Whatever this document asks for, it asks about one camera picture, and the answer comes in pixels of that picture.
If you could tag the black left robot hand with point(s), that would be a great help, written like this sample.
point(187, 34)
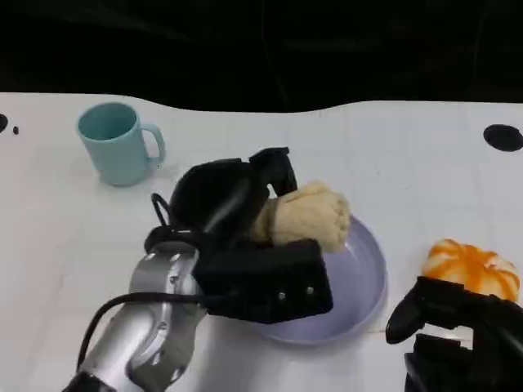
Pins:
point(204, 196)

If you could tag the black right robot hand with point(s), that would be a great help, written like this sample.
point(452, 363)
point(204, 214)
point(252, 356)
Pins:
point(490, 335)

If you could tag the orange and white bread roll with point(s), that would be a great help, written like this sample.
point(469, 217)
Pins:
point(470, 265)

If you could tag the pale green mug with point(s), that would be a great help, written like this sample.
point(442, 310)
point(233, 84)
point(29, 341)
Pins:
point(118, 159)

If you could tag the lilac plate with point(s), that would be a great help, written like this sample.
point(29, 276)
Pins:
point(355, 286)

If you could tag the large black table grommet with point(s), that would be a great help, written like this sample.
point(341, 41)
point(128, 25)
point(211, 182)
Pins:
point(502, 138)

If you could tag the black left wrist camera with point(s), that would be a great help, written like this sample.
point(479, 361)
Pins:
point(265, 281)

